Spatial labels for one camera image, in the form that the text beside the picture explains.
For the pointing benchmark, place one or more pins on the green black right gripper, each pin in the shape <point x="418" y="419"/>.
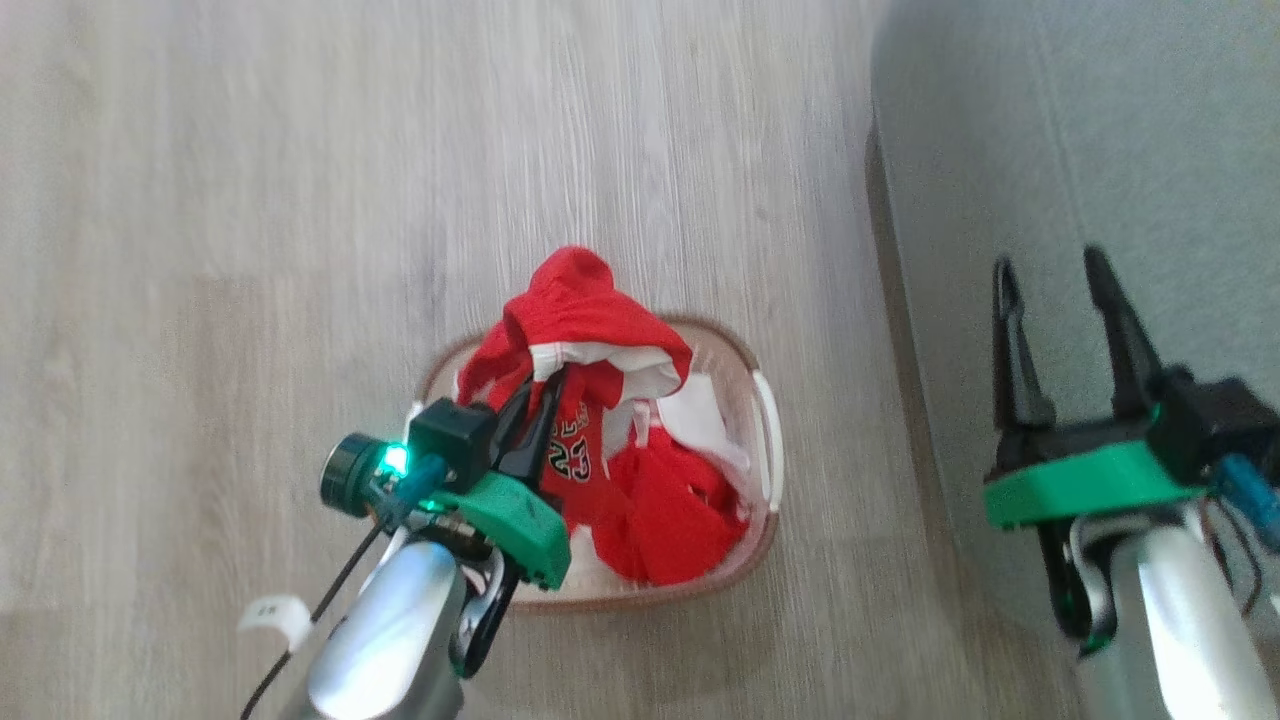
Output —
<point x="1090" y="480"/>

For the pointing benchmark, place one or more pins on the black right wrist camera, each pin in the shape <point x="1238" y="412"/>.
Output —
<point x="1225" y="420"/>

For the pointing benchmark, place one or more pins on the blue camera plug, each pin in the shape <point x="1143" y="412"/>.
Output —
<point x="415" y="488"/>
<point x="1255" y="495"/>

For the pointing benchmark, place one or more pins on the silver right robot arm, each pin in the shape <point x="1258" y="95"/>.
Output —
<point x="1170" y="620"/>

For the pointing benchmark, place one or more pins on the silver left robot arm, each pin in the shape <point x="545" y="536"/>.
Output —
<point x="400" y="630"/>

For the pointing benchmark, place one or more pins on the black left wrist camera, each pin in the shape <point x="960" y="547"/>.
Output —
<point x="440" y="445"/>

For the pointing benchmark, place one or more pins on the white basket with brown rim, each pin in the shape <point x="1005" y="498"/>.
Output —
<point x="770" y="450"/>

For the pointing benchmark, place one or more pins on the red shorts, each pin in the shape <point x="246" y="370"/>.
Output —
<point x="680" y="510"/>

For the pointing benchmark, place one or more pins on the blue right camera plug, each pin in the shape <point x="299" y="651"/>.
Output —
<point x="1255" y="495"/>

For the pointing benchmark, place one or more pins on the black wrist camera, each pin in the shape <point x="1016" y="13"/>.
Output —
<point x="1225" y="420"/>
<point x="440" y="445"/>

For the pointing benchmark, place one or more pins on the red white basketball jersey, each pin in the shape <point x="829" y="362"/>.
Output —
<point x="590" y="320"/>

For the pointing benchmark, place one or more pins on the blue left camera plug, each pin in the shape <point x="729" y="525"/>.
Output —
<point x="415" y="488"/>

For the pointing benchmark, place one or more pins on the grey fabric sofa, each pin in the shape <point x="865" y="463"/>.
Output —
<point x="1100" y="150"/>

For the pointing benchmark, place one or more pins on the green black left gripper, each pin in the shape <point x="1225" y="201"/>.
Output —
<point x="510" y="520"/>

